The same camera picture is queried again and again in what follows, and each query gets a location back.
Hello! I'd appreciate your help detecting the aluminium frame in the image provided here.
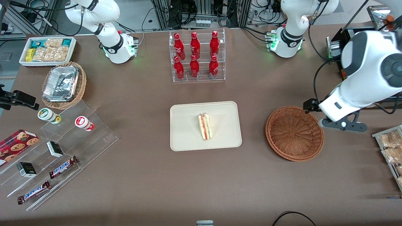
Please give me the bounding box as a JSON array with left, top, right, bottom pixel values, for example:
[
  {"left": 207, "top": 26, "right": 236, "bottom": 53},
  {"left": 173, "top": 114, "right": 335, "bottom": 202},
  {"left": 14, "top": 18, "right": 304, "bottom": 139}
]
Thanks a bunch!
[{"left": 0, "top": 0, "right": 57, "bottom": 35}]

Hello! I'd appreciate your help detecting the clear acrylic bottle rack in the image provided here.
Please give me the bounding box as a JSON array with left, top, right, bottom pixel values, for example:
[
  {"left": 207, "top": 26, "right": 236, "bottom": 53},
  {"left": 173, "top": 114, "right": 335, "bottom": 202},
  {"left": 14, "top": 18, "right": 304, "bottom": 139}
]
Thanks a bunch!
[{"left": 169, "top": 28, "right": 226, "bottom": 83}]

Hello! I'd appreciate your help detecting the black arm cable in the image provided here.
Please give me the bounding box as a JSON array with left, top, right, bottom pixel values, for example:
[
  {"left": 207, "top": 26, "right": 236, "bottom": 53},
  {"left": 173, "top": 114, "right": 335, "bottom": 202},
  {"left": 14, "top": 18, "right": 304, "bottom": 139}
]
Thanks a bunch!
[{"left": 313, "top": 59, "right": 334, "bottom": 105}]

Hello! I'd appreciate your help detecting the white snack bin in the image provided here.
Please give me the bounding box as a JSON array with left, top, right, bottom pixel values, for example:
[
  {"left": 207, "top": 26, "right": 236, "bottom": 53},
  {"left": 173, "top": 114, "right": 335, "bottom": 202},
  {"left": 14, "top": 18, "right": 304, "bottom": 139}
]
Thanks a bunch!
[{"left": 19, "top": 36, "right": 78, "bottom": 68}]

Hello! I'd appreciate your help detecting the clear acrylic stepped shelf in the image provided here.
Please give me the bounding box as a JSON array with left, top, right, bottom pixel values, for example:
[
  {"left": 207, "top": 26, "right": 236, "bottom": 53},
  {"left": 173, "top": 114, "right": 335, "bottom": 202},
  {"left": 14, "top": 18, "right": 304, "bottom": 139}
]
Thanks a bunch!
[{"left": 0, "top": 100, "right": 119, "bottom": 212}]

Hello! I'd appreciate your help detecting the triangular sandwich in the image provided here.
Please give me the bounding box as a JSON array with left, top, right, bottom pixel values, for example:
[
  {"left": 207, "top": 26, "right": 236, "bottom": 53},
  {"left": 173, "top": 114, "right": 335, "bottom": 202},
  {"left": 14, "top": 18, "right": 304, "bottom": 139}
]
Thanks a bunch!
[{"left": 198, "top": 113, "right": 213, "bottom": 141}]

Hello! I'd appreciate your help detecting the green sunflower yogurt bottle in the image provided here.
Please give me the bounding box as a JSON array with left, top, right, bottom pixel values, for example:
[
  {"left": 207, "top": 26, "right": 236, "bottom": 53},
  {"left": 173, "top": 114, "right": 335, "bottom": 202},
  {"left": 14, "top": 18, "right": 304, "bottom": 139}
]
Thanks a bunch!
[{"left": 37, "top": 108, "right": 62, "bottom": 125}]

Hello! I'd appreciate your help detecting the Snickers chocolate bar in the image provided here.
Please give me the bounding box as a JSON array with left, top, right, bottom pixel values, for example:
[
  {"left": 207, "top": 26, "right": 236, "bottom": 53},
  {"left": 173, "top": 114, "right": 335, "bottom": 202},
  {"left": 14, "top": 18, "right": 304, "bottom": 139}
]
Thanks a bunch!
[
  {"left": 48, "top": 156, "right": 79, "bottom": 180},
  {"left": 17, "top": 180, "right": 52, "bottom": 205}
]

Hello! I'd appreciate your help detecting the black looped cable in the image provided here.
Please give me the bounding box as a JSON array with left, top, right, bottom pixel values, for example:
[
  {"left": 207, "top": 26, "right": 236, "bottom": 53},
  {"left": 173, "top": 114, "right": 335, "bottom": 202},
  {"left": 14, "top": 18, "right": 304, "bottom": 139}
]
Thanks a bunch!
[{"left": 271, "top": 211, "right": 318, "bottom": 226}]

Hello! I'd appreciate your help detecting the dark brown wicker basket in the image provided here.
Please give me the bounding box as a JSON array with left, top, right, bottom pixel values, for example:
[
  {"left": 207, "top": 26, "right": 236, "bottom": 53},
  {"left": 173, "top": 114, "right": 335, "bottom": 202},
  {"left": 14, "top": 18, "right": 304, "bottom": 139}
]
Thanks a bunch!
[{"left": 265, "top": 105, "right": 325, "bottom": 162}]

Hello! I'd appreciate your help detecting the red cola bottle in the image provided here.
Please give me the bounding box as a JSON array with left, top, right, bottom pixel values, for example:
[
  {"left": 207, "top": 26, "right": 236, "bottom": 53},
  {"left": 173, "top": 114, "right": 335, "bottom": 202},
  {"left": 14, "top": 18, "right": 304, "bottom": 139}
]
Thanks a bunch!
[
  {"left": 189, "top": 55, "right": 200, "bottom": 78},
  {"left": 173, "top": 33, "right": 186, "bottom": 61},
  {"left": 209, "top": 55, "right": 219, "bottom": 79},
  {"left": 190, "top": 31, "right": 201, "bottom": 60},
  {"left": 209, "top": 30, "right": 220, "bottom": 59},
  {"left": 173, "top": 56, "right": 185, "bottom": 80}
]

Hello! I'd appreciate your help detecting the light wicker basket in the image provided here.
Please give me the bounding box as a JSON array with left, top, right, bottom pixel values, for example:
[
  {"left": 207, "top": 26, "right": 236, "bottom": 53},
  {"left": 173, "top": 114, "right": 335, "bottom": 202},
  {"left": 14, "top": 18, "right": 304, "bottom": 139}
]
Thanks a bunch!
[{"left": 41, "top": 61, "right": 87, "bottom": 110}]

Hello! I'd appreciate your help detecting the aluminium equipment rack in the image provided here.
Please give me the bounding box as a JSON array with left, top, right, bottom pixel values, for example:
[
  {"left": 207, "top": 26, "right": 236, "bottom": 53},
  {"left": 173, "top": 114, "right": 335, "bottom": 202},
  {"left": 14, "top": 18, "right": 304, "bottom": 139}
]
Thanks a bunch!
[{"left": 151, "top": 0, "right": 252, "bottom": 29}]

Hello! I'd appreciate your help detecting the metal wire tray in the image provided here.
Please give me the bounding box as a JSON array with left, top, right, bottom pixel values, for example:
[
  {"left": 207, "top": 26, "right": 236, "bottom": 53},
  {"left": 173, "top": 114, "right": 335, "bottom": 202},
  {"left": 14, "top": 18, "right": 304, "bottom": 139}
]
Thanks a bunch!
[{"left": 372, "top": 125, "right": 402, "bottom": 192}]

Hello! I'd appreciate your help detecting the silver foil packet stack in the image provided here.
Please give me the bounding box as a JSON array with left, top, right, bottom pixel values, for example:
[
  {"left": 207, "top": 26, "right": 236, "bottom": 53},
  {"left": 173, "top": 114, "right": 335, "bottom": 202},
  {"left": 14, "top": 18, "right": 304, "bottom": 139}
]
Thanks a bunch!
[{"left": 42, "top": 65, "right": 80, "bottom": 103}]

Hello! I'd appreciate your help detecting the red tartan cookie box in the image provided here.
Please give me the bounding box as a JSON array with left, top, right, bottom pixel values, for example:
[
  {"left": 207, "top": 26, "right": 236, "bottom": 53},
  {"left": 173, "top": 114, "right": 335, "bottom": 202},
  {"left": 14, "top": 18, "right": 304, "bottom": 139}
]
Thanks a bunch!
[{"left": 0, "top": 129, "right": 40, "bottom": 167}]

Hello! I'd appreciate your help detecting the small black carton box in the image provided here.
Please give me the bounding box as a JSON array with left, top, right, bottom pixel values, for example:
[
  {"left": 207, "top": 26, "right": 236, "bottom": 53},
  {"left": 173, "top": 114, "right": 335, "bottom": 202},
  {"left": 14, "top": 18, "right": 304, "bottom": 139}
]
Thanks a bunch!
[
  {"left": 16, "top": 162, "right": 37, "bottom": 178},
  {"left": 46, "top": 141, "right": 64, "bottom": 158}
]

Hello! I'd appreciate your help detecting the red strawberry yogurt bottle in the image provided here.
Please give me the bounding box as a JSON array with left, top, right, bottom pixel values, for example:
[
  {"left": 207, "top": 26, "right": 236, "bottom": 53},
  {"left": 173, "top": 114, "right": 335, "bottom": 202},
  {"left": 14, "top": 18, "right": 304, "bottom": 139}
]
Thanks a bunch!
[{"left": 74, "top": 116, "right": 95, "bottom": 132}]

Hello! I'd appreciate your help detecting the shiny metal pan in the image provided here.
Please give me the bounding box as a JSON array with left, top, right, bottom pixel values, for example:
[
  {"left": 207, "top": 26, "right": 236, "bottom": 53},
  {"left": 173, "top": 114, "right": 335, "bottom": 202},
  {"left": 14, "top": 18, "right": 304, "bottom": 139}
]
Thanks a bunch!
[{"left": 367, "top": 4, "right": 402, "bottom": 32}]

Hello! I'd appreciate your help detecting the beige plastic tray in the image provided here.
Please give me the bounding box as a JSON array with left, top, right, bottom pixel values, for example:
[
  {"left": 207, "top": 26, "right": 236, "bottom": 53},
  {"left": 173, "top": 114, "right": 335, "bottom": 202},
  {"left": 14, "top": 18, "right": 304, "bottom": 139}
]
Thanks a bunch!
[{"left": 170, "top": 101, "right": 242, "bottom": 152}]

